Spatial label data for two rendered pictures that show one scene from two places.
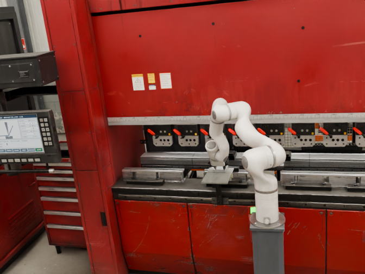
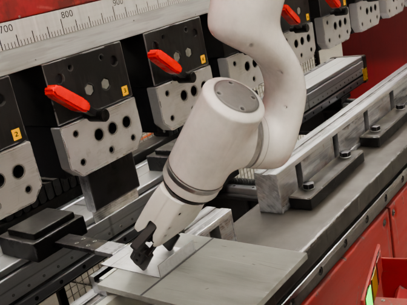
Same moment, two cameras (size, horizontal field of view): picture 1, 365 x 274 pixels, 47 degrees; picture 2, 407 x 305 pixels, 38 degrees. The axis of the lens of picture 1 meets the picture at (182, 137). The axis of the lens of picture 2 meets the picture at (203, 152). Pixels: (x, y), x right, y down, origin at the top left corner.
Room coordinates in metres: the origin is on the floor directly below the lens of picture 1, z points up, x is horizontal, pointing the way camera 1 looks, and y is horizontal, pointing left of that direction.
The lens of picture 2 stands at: (2.37, 0.50, 1.43)
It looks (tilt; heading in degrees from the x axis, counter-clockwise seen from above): 17 degrees down; 292
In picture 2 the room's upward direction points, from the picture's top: 11 degrees counter-clockwise
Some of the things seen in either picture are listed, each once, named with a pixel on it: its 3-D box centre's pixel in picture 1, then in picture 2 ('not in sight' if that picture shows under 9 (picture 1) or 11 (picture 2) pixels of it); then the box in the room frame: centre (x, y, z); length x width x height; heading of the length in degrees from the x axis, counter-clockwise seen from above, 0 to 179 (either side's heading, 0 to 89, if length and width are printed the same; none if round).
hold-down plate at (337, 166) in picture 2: (308, 186); (329, 177); (2.59, -0.82, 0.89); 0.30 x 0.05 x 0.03; 72
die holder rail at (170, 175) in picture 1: (153, 174); not in sight; (3.01, 0.26, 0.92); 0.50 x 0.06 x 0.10; 72
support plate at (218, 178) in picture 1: (218, 175); (200, 271); (2.70, -0.22, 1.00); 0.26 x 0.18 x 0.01; 162
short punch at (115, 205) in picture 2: not in sight; (111, 183); (2.84, -0.27, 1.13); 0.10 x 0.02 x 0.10; 72
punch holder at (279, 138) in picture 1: (272, 133); (229, 48); (2.72, -0.62, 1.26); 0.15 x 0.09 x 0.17; 72
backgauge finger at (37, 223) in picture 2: (226, 157); (68, 236); (2.98, -0.32, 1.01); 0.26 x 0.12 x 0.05; 162
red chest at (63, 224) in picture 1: (77, 198); not in sight; (3.64, 1.05, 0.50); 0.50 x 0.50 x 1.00; 72
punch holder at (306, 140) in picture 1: (303, 132); (279, 28); (2.66, -0.81, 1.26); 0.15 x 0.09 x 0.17; 72
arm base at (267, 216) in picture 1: (266, 204); not in sight; (2.01, -0.41, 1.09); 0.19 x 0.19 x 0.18
